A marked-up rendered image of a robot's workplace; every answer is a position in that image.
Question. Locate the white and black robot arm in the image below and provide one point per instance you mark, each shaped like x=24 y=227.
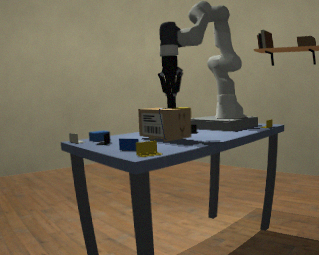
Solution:
x=220 y=65

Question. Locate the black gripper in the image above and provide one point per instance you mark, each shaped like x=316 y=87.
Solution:
x=170 y=87

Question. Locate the blue box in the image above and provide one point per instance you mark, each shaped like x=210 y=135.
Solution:
x=97 y=136

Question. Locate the tan cardboard box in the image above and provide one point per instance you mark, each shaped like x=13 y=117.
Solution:
x=176 y=123

